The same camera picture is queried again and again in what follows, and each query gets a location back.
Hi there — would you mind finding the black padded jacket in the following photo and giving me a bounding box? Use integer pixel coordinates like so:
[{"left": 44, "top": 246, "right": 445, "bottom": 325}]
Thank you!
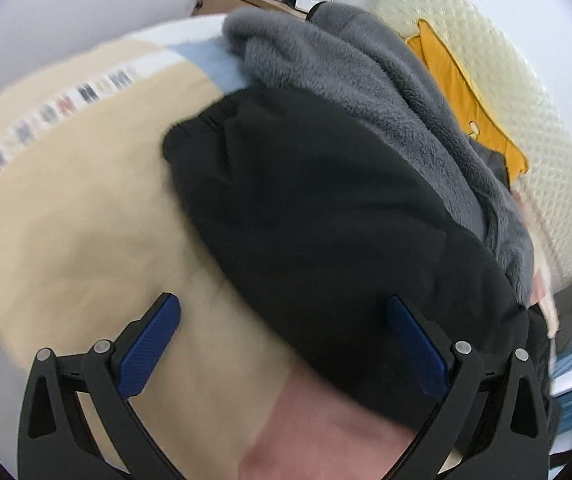
[{"left": 162, "top": 87, "right": 560, "bottom": 432}]

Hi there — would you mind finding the colourful checked bed quilt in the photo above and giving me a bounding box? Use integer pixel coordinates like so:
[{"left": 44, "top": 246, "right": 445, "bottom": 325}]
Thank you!
[{"left": 0, "top": 15, "right": 411, "bottom": 479}]

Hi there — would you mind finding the cream quilted headboard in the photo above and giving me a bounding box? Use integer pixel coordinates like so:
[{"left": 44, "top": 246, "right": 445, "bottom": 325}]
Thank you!
[{"left": 373, "top": 0, "right": 572, "bottom": 292}]

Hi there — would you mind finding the yellow pillow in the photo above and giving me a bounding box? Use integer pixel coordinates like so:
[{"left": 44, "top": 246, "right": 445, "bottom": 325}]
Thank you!
[{"left": 405, "top": 18, "right": 530, "bottom": 184}]

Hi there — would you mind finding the grey fleece robe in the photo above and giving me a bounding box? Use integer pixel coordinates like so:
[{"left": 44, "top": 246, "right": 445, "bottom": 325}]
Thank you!
[{"left": 223, "top": 2, "right": 534, "bottom": 306}]

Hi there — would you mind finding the brown cardboard box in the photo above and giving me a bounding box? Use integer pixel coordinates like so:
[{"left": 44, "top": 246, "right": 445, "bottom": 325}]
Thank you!
[{"left": 191, "top": 0, "right": 307, "bottom": 20}]

